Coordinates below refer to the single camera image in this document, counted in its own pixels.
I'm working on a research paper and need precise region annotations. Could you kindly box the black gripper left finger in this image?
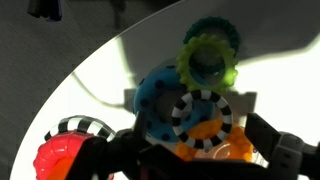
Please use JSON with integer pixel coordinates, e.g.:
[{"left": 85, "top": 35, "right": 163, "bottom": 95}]
[{"left": 64, "top": 111, "right": 149, "bottom": 180}]

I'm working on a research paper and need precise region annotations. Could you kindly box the orange bumpy ring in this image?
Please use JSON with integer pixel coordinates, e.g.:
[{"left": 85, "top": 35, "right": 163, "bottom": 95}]
[{"left": 174, "top": 119, "right": 256, "bottom": 163}]

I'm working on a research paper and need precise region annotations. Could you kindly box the lime green ridged ring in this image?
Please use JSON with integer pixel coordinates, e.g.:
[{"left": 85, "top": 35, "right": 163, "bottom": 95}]
[{"left": 175, "top": 33, "right": 240, "bottom": 96}]

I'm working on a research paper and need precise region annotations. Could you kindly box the clear plastic ring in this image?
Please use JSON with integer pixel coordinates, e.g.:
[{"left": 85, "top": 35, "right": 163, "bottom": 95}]
[{"left": 193, "top": 143, "right": 270, "bottom": 168}]

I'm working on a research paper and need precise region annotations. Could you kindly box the orange stacking post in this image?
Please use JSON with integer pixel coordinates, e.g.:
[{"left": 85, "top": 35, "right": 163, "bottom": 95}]
[{"left": 46, "top": 156, "right": 80, "bottom": 180}]

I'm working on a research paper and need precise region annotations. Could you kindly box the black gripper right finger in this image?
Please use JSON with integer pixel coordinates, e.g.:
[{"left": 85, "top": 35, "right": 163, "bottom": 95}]
[{"left": 244, "top": 112, "right": 320, "bottom": 180}]

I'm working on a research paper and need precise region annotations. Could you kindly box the blue dotted ring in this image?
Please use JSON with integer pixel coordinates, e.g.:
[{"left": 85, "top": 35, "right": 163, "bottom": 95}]
[{"left": 133, "top": 64, "right": 218, "bottom": 144}]

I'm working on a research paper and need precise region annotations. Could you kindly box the red ribbed ring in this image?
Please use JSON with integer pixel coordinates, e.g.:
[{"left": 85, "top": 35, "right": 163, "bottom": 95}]
[{"left": 33, "top": 130, "right": 116, "bottom": 180}]

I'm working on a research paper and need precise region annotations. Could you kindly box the black white striped base ring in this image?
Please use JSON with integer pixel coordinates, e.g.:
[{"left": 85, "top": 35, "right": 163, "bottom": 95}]
[{"left": 44, "top": 114, "right": 117, "bottom": 143}]

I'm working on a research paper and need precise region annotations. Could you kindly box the dark teal ridged ring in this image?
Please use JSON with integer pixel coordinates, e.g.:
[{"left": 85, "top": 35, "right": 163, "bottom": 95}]
[{"left": 182, "top": 16, "right": 241, "bottom": 76}]

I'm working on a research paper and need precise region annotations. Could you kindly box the black and white ring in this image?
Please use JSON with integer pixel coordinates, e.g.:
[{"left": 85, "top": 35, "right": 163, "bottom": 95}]
[{"left": 171, "top": 89, "right": 234, "bottom": 150}]

